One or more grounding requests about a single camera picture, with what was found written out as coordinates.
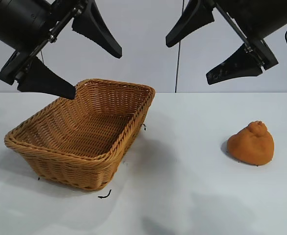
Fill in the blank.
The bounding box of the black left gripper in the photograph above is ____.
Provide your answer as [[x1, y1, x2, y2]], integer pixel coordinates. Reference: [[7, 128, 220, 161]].
[[0, 0, 123, 100]]

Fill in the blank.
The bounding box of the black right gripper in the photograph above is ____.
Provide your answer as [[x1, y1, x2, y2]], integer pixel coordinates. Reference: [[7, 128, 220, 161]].
[[165, 0, 287, 86]]

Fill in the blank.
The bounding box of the brown woven wicker basket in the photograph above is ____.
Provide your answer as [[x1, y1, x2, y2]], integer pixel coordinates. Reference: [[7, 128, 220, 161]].
[[3, 78, 156, 192]]

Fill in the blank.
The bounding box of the knobbly orange fruit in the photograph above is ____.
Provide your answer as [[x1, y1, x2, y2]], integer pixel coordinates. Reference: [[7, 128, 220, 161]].
[[226, 120, 275, 166]]

